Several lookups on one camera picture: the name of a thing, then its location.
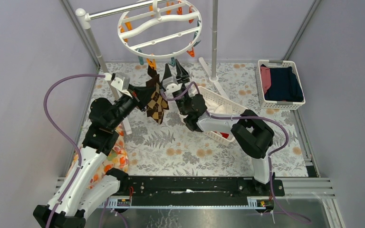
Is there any teal clip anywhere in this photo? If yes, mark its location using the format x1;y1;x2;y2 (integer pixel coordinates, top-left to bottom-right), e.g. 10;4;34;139
136;48;144;66
169;57;176;67

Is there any brown argyle sock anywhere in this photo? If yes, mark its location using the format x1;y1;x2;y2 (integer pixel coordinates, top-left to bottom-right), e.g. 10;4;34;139
146;66;169;124

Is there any orange clip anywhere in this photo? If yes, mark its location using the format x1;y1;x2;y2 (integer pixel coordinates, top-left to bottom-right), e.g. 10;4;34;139
186;47;195;57
146;58;156;70
119;19;132;43

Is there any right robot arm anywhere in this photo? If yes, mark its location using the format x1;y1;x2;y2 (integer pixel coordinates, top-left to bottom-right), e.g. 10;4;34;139
161;61;274;196

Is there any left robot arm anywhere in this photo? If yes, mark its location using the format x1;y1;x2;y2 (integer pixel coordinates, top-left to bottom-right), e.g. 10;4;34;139
33;79;158;228

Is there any orange right clip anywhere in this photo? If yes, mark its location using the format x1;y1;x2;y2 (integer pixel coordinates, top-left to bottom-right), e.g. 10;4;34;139
186;47;195;57

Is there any teal front clip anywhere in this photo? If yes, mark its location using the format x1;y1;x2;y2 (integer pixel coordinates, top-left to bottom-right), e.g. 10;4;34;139
136;48;144;66

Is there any white round clip hanger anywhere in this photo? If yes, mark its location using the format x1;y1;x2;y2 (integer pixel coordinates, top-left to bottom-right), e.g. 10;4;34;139
117;0;202;62

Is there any orange front left clip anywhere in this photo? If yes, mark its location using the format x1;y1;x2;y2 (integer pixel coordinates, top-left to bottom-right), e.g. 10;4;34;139
119;19;132;43

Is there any white rack right foot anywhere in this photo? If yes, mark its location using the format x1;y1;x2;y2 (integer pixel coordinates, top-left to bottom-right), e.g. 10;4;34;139
198;57;229;99

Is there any white perforated sock basket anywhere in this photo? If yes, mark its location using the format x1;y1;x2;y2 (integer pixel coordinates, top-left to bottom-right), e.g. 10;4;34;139
198;86;247;146

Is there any floral grey tablecloth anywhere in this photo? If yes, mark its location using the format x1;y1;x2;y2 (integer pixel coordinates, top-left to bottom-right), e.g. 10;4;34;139
65;61;309;178

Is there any floral orange cloth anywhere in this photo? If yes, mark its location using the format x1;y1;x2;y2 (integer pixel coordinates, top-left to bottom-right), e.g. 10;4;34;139
66;123;130;190

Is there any red snowflake sock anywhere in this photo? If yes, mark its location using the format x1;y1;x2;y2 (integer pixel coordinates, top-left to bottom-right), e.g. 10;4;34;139
220;133;230;139

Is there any pink garment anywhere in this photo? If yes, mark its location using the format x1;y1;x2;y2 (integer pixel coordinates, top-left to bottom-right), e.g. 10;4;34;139
260;65;271;94

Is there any grey left rack pole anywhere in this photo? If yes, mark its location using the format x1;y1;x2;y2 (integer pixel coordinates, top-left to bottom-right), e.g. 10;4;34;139
75;9;125;110

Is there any grey horizontal rack bar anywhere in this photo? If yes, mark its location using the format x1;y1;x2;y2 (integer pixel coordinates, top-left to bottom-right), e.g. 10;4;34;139
85;0;167;22

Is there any white basket with clothes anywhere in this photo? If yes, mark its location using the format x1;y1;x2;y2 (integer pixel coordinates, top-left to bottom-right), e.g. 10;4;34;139
256;59;306;110

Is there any navy garment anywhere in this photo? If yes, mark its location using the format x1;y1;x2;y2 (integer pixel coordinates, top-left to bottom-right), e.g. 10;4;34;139
264;67;304;102

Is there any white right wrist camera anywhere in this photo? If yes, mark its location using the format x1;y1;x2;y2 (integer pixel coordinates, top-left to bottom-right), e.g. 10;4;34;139
163;79;182;94

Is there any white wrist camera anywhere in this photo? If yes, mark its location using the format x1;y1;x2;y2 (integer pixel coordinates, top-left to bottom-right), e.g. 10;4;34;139
163;79;182;94
104;72;132;100

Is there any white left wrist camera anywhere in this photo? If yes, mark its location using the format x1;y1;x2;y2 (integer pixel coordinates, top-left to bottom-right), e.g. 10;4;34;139
104;72;132;100

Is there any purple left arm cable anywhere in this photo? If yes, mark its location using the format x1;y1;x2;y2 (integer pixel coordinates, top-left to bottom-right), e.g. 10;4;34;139
43;73;107;228

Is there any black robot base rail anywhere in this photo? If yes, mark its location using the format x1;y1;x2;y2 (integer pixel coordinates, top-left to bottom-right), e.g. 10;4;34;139
109;176;285;208

